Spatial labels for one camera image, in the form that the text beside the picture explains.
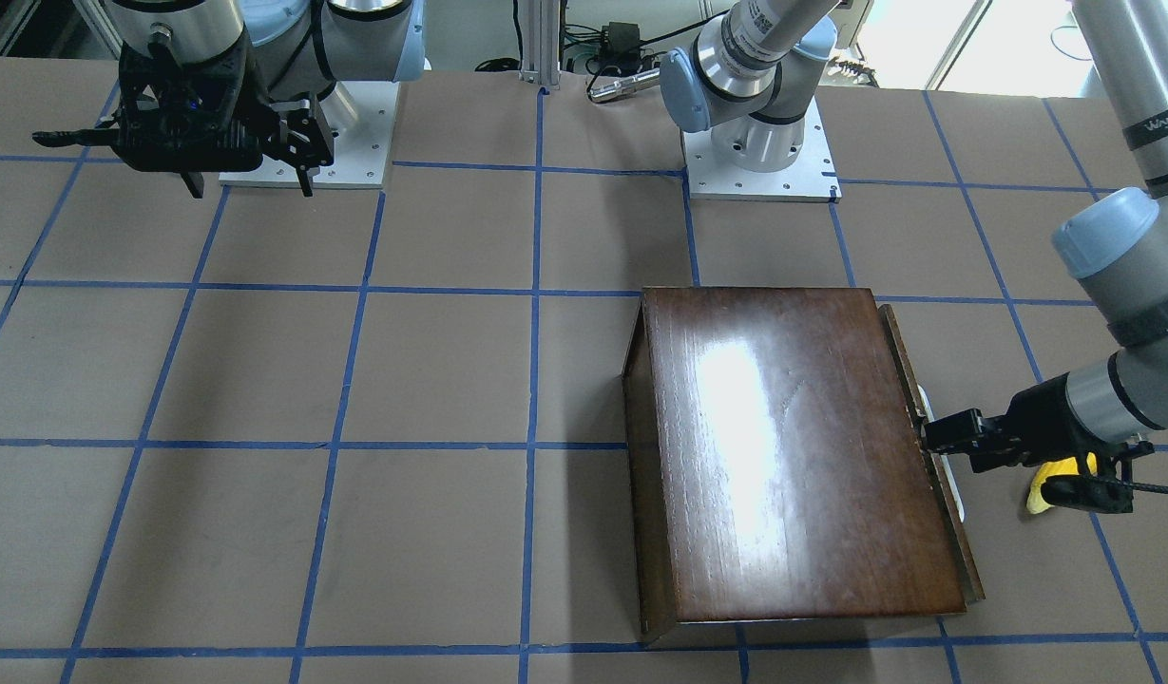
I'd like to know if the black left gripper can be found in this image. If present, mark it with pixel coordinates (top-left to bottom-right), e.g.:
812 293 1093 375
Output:
922 376 1153 514

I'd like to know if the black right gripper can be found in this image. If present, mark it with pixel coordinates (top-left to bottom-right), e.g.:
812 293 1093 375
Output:
32 43 335 200

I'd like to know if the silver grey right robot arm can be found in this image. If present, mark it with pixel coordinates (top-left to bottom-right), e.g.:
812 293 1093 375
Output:
32 1 427 198

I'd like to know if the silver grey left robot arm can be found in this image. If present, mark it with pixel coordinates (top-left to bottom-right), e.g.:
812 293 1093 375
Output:
922 1 1168 514

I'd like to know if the dark wooden drawer cabinet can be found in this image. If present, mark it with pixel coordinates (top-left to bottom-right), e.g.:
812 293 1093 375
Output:
623 287 985 649

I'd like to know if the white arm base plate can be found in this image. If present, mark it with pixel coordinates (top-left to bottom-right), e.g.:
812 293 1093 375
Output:
218 81 401 191
680 99 843 203

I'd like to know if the aluminium frame post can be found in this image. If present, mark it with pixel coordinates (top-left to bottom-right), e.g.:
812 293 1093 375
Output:
514 1 565 95

